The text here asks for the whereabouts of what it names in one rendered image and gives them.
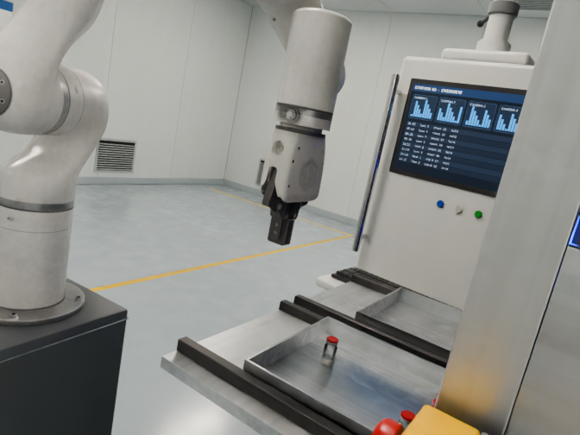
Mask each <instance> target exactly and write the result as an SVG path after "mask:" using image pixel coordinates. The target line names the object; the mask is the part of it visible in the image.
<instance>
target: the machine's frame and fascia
mask: <svg viewBox="0 0 580 435"><path fill-rule="evenodd" d="M505 435H580V247H579V246H576V245H573V244H568V247H567V250H566V252H565V255H564V259H563V262H562V265H561V268H560V270H559V273H558V278H557V280H556V283H555V286H554V288H553V291H552V296H551V298H550V301H549V304H548V307H547V309H546V312H545V316H544V319H543V322H542V325H541V327H540V330H539V335H538V337H537V340H536V343H535V345H534V348H533V353H532V355H531V358H530V361H529V363H528V366H527V369H526V373H525V376H524V379H523V382H522V384H521V387H520V391H519V394H518V397H517V400H516V402H515V405H514V410H513V412H512V415H511V418H510V420H509V423H508V426H507V430H506V433H505Z"/></svg>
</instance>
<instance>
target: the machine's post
mask: <svg viewBox="0 0 580 435"><path fill-rule="evenodd" d="M579 212H580V0H553V3H552V8H551V12H550V15H549V17H548V21H547V24H546V27H545V32H544V35H543V38H542V42H541V44H540V48H539V52H538V56H537V59H536V62H535V65H534V68H533V73H532V77H531V79H530V82H529V86H528V88H527V92H526V97H525V100H524V103H523V106H522V109H521V113H520V117H519V121H518V123H517V127H516V130H515V132H514V138H513V141H512V144H511V148H510V150H509V153H508V157H507V162H506V165H505V167H504V171H503V174H502V177H501V182H500V185H499V188H498V192H497V194H496V198H495V202H494V206H493V209H492V212H491V215H490V218H489V223H488V227H487V229H486V232H485V236H484V238H483V242H482V247H481V250H480V253H479V256H478V259H477V263H476V267H475V271H474V274H473V277H472V280H471V283H470V288H469V291H468V294H467V298H466V300H465V303H464V307H463V312H462V315H461V318H460V321H459V324H458V328H457V332H456V336H455V338H454V342H453V345H452V348H451V353H450V356H449V359H448V363H447V365H446V368H445V372H444V377H443V380H442V382H441V386H440V389H439V392H438V398H437V400H436V403H435V407H434V408H436V409H438V410H439V411H441V412H443V413H446V414H448V415H450V416H451V417H453V418H455V419H458V420H460V421H462V422H463V423H465V424H467V425H469V426H472V427H474V428H476V429H477V430H478V431H479V432H480V434H481V433H482V432H486V433H487V434H489V435H505V432H506V430H507V427H508V423H509V420H510V418H511V415H512V412H513V410H514V405H515V402H516V400H517V397H518V394H519V391H520V387H521V384H522V382H523V379H524V376H525V373H526V369H527V366H528V363H529V361H530V358H531V355H532V353H533V348H534V345H535V343H536V340H537V337H538V335H539V330H540V327H541V325H542V322H543V319H544V316H545V312H546V309H547V307H548V304H549V301H550V298H551V296H552V291H553V288H554V286H555V283H556V280H557V278H558V273H559V270H560V268H561V265H562V262H563V259H564V255H565V252H566V250H567V247H568V244H569V242H570V239H571V235H572V232H573V230H574V227H575V224H576V221H577V217H578V214H579Z"/></svg>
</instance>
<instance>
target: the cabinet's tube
mask: <svg viewBox="0 0 580 435"><path fill-rule="evenodd" d="M518 2H519V0H494V2H492V3H490V5H489V11H488V17H486V18H485V19H483V20H480V21H478V22H477V27H479V28H480V27H482V26H483V24H484V23H485V22H488V25H487V27H486V31H485V35H484V37H483V39H481V40H480V41H479V42H477V45H476V50H486V51H501V52H510V48H511V45H510V43H509V42H508V37H509V34H510V30H511V28H512V24H513V21H514V19H515V18H517V16H518V13H519V10H520V6H519V4H518Z"/></svg>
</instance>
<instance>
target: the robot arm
mask: <svg viewBox="0 0 580 435"><path fill-rule="evenodd" d="M256 1H257V2H258V3H259V5H260V6H261V8H262V10H263V12H264V13H265V15H266V16H267V18H268V19H269V21H270V23H271V25H272V26H273V28H274V31H275V32H276V34H277V35H278V37H279V39H280V41H281V44H282V46H283V47H284V49H285V51H286V56H285V60H284V66H283V70H282V75H281V83H280V89H279V93H278V98H277V104H276V107H275V111H274V120H275V121H280V122H281V123H280V125H275V129H274V133H273V135H272V138H271V141H270V143H269V146H268V152H267V155H266V159H265V162H264V166H263V170H262V179H261V193H262V194H263V195H264V197H263V200H262V205H265V206H267V207H269V208H270V216H272V218H271V223H270V227H269V232H268V240H269V241H270V242H272V243H277V244H279V245H281V246H284V245H288V244H290V241H291V236H292V232H293V224H294V220H295V219H296V218H297V216H298V214H299V209H300V207H302V206H304V205H307V203H308V201H313V200H315V199H316V198H317V197H318V194H319V189H320V185H321V180H322V174H323V169H324V162H325V135H324V134H322V131H323V130H326V131H330V129H331V121H332V117H333V113H334V109H335V104H336V101H337V94H338V93H339V92H340V91H341V89H342V88H343V86H344V81H345V66H344V60H345V56H346V52H347V47H348V44H349V39H350V31H351V28H352V23H351V21H350V19H349V18H347V17H346V16H343V15H341V14H339V13H337V12H334V11H331V10H327V9H323V6H322V4H321V2H320V0H256ZM103 3H104V0H24V1H23V3H22V5H21V6H20V7H19V9H18V10H17V11H16V13H15V14H14V15H13V16H12V17H11V18H10V19H9V21H8V22H7V23H6V24H5V25H4V26H3V28H2V29H1V30H0V130H1V131H4V132H7V133H11V134H18V135H34V136H33V137H32V139H31V140H30V141H29V142H28V144H27V145H26V146H25V147H23V148H22V149H21V150H20V151H19V152H18V153H17V154H15V155H14V156H13V157H12V158H10V159H9V160H8V161H6V162H5V163H4V164H3V165H2V166H1V168H0V325H10V326H30V325H44V324H50V323H53V322H57V321H60V320H62V319H65V318H69V317H71V316H72V315H74V314H76V313H77V312H79V311H80V310H81V309H82V307H83V305H84V303H85V295H84V293H83V292H82V291H81V290H80V289H79V288H78V287H76V286H74V285H73V284H70V283H68V282H66V274H67V266H68V257H69V249H70V240H71V232H72V223H73V207H74V199H75V188H76V182H77V178H78V176H79V173H80V171H81V169H82V167H83V166H84V164H85V163H86V161H87V160H88V159H89V157H90V156H91V154H92V152H93V151H94V149H95V148H96V146H97V145H98V143H99V141H100V140H101V138H102V136H103V134H104V131H105V129H106V125H107V123H108V117H109V103H108V98H107V94H106V92H105V89H104V88H103V86H102V85H101V83H100V82H99V81H98V80H97V79H96V78H94V77H93V76H92V75H90V74H89V73H88V72H85V71H83V70H80V69H78V68H75V67H71V66H65V65H61V64H60V63H61V61H62V59H63V57H64V56H65V54H66V52H67V50H68V49H69V48H70V46H71V45H72V44H73V43H74V42H75V41H76V40H77V39H78V38H79V37H81V36H82V35H83V34H84V33H85V32H86V31H87V30H88V29H89V28H90V27H91V26H92V24H93V23H94V22H95V20H96V19H97V17H98V14H99V12H100V10H101V8H102V5H103ZM293 219H294V220H293Z"/></svg>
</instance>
